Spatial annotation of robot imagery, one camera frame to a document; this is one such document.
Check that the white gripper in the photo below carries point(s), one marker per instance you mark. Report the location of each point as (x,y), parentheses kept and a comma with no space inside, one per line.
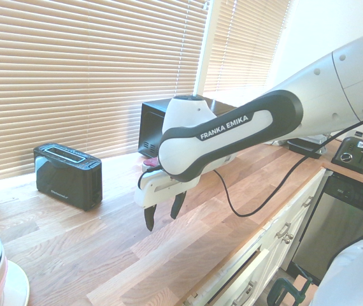
(156,191)

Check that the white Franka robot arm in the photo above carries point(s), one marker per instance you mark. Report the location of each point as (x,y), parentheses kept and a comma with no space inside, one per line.
(264,111)

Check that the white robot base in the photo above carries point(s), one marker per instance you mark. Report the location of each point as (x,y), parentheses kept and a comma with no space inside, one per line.
(353,280)

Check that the silver toaster with knob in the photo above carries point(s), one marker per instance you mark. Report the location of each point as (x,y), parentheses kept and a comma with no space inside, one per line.
(355,153)

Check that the red wrist clip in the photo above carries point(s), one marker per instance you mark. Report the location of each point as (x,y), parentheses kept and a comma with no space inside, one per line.
(151,162)

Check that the black steel microwave oven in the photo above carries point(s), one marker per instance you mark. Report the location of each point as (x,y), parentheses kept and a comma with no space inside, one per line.
(151,127)

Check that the open white drawer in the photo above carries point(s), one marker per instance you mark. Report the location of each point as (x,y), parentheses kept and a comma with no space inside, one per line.
(232,280)

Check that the round silver cabinet knob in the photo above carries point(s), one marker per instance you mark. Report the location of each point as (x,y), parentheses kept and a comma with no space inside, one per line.
(289,239)

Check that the green clamp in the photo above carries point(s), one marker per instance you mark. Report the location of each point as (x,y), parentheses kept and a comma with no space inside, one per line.
(283,290)

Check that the wide beige window blind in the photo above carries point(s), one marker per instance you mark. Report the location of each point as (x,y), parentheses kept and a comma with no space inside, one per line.
(89,79)

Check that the black flat tray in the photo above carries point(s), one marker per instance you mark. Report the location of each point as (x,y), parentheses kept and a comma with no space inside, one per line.
(302,147)

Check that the white dinner plate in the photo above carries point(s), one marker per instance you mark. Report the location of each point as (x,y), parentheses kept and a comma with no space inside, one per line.
(17,287)

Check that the stainless steel dishwasher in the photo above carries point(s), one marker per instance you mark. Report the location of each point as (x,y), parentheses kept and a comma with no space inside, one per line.
(334,223)

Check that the narrow beige window blind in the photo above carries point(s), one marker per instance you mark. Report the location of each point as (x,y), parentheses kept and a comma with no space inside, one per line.
(248,41)

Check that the white window frame post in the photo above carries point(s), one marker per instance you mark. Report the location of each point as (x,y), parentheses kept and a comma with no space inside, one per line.
(205,48)

